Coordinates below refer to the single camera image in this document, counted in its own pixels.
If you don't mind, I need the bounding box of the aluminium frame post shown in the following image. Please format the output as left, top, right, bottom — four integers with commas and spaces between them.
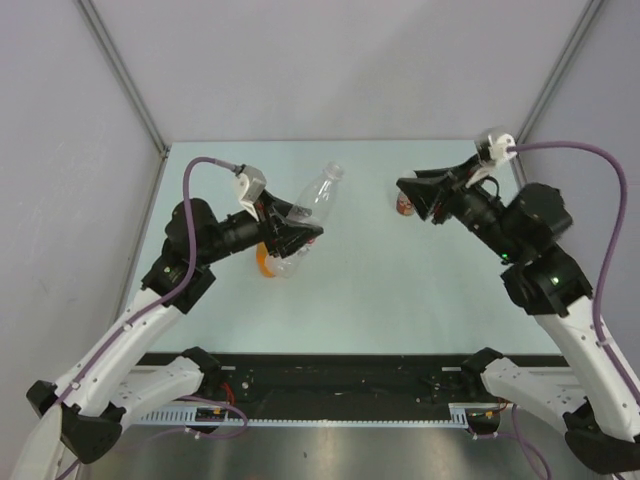
512, 0, 606, 151
73, 0, 169, 159

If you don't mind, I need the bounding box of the red label clear bottle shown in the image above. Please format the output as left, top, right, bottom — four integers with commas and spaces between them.
396, 192, 415, 216

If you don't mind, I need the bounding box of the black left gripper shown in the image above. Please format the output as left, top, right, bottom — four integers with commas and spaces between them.
197, 189, 322, 265

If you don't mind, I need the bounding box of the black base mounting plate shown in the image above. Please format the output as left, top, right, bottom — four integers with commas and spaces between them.
134, 352, 571, 426

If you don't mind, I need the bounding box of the right aluminium frame post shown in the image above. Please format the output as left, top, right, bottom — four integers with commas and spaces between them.
512, 0, 606, 151

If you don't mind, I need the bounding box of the left aluminium frame post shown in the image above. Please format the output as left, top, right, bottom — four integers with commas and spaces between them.
73, 0, 169, 159

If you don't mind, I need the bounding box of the clear water bottle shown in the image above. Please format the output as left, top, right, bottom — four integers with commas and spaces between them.
265, 162, 344, 278

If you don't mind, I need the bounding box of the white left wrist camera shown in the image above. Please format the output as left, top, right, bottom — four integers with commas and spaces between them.
232, 164, 267, 220

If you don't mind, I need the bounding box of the white slotted cable duct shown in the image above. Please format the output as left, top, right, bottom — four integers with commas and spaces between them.
133, 402, 505, 431

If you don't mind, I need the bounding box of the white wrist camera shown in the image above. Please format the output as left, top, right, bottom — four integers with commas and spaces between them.
466, 127, 516, 188
232, 164, 267, 220

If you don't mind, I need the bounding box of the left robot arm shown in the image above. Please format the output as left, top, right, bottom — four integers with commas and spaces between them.
27, 192, 323, 464

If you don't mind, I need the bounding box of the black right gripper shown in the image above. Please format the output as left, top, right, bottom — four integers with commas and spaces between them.
396, 152, 519, 260

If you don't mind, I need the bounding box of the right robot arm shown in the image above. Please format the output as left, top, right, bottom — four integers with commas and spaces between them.
396, 156, 639, 475

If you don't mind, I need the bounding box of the orange juice bottle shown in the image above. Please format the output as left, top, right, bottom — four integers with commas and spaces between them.
255, 243, 275, 278

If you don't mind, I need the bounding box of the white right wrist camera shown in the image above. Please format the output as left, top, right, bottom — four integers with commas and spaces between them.
466, 127, 516, 188

